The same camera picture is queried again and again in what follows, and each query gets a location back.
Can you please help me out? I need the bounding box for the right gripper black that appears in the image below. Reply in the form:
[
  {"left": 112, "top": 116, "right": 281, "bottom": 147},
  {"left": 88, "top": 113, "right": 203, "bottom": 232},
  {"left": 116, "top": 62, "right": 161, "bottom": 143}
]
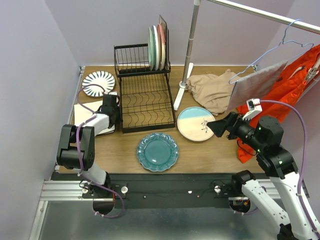
[{"left": 206, "top": 109, "right": 265, "bottom": 151}]

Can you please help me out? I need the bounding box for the beige plate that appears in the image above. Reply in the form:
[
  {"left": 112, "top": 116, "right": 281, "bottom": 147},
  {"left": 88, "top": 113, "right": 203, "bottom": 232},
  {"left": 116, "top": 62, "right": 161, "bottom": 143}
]
[{"left": 177, "top": 106, "right": 216, "bottom": 142}]

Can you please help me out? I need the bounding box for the teal scalloped plate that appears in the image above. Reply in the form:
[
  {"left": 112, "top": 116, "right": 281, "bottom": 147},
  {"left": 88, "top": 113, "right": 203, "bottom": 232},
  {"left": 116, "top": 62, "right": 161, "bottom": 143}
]
[{"left": 136, "top": 132, "right": 179, "bottom": 173}]

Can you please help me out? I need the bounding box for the mint green plate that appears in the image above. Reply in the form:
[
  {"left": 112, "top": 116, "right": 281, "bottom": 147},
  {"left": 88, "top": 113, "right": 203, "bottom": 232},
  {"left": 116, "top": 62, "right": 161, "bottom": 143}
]
[{"left": 148, "top": 27, "right": 154, "bottom": 71}]

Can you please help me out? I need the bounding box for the large white black-rimmed plate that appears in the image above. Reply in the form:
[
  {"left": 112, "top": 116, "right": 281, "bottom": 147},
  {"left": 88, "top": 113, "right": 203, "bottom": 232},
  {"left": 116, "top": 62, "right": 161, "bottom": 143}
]
[{"left": 73, "top": 103, "right": 116, "bottom": 136}]

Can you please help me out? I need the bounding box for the white blue striped plate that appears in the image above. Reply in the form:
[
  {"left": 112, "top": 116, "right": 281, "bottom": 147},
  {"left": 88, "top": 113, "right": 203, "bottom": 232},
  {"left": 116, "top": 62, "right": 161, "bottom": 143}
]
[{"left": 82, "top": 70, "right": 116, "bottom": 98}]

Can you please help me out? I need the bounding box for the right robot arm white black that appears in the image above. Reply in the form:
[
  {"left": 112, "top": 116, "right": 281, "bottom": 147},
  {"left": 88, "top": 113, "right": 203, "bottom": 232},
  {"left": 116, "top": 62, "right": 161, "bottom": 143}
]
[{"left": 206, "top": 112, "right": 320, "bottom": 240}]

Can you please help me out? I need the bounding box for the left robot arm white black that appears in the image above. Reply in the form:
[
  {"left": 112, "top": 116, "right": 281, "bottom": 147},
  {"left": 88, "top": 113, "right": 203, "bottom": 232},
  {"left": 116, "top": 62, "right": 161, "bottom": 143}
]
[{"left": 56, "top": 92, "right": 121, "bottom": 198}]

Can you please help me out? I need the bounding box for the silver clothes rack stand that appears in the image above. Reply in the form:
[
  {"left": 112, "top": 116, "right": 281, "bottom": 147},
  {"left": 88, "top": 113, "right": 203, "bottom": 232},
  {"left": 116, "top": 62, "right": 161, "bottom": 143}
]
[{"left": 173, "top": 0, "right": 320, "bottom": 111}]

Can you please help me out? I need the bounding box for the beige cloth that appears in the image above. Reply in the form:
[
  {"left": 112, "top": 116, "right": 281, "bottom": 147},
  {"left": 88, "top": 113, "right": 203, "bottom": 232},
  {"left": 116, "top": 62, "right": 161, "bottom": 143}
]
[{"left": 186, "top": 69, "right": 240, "bottom": 116}]

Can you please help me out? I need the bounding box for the grey cloth on hanger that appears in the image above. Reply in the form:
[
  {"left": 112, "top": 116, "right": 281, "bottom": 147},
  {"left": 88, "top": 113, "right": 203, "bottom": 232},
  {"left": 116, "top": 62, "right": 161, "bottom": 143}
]
[{"left": 225, "top": 60, "right": 288, "bottom": 112}]

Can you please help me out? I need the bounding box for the orange garment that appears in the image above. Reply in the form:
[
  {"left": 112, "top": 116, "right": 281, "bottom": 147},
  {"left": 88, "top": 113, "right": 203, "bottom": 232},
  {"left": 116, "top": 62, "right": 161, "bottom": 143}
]
[{"left": 235, "top": 43, "right": 320, "bottom": 165}]

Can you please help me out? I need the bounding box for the pink plate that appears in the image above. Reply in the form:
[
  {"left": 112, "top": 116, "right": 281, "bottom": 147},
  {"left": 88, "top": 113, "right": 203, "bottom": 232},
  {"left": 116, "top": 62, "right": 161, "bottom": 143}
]
[{"left": 157, "top": 24, "right": 166, "bottom": 71}]

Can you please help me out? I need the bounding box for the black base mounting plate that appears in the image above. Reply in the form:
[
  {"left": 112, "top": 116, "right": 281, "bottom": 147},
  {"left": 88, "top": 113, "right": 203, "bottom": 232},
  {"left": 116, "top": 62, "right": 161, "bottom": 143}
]
[{"left": 80, "top": 173, "right": 245, "bottom": 209}]

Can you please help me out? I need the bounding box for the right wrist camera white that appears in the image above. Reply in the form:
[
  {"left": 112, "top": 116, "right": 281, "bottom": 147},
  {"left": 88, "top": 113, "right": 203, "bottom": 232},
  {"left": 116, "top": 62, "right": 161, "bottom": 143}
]
[{"left": 242, "top": 98, "right": 263, "bottom": 121}]

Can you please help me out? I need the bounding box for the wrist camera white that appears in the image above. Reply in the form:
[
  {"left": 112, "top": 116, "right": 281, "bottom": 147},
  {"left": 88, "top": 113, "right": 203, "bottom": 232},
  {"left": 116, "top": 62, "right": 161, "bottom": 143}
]
[
  {"left": 242, "top": 98, "right": 263, "bottom": 121},
  {"left": 108, "top": 91, "right": 118, "bottom": 96}
]

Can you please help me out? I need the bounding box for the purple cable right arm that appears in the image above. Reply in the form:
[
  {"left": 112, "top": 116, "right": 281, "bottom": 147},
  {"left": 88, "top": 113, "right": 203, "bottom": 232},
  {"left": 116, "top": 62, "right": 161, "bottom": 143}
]
[{"left": 259, "top": 99, "right": 320, "bottom": 233}]

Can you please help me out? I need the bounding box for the black wire dish rack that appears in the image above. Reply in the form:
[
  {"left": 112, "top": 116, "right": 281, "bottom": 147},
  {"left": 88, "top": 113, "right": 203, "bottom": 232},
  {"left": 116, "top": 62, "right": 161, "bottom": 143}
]
[{"left": 114, "top": 43, "right": 176, "bottom": 133}]

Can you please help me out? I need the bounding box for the blue wire hanger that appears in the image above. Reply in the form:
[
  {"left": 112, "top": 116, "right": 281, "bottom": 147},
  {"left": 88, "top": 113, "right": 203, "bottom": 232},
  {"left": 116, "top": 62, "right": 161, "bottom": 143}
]
[{"left": 228, "top": 18, "right": 314, "bottom": 86}]

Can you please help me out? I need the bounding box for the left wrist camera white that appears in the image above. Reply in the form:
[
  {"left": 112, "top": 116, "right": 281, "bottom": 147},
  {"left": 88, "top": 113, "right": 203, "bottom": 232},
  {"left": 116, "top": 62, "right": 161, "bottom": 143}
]
[{"left": 108, "top": 91, "right": 118, "bottom": 96}]

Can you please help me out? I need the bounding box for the aluminium rail frame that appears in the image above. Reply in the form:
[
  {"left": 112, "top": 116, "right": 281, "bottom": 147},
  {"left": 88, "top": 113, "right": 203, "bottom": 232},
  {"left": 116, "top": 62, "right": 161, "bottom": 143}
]
[{"left": 27, "top": 65, "right": 320, "bottom": 240}]

